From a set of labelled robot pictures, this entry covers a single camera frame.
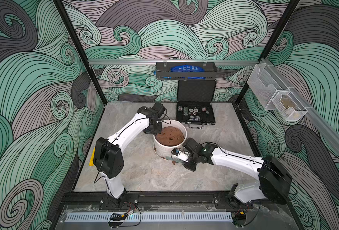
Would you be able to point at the large clear wall bin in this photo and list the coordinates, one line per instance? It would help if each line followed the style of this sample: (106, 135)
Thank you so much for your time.
(265, 85)

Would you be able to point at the small clear wall bin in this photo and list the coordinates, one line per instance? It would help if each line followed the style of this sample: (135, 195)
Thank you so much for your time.
(288, 106)

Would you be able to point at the aluminium wall rail back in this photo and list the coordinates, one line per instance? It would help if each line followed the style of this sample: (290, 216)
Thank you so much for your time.
(165, 61)

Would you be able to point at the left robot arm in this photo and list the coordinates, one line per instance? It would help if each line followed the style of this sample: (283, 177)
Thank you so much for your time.
(108, 152)

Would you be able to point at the black poker chip case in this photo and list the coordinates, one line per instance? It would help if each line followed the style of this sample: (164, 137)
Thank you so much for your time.
(194, 102)

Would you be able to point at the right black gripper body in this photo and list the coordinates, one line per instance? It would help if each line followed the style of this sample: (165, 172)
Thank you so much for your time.
(188, 164)

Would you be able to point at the white ceramic pot with mud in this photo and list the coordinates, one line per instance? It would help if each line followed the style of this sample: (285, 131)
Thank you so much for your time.
(173, 135)

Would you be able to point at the white perforated cable duct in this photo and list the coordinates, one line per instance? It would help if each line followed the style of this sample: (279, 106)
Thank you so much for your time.
(152, 217)

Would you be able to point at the blue item on shelf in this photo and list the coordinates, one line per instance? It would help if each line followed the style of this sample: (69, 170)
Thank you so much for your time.
(187, 68)

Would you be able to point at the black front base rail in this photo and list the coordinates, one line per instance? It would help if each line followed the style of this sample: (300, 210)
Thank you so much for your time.
(104, 200)

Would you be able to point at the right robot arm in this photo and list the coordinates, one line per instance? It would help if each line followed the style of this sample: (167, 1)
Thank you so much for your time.
(272, 181)

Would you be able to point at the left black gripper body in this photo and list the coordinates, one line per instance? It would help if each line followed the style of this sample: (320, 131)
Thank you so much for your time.
(157, 130)

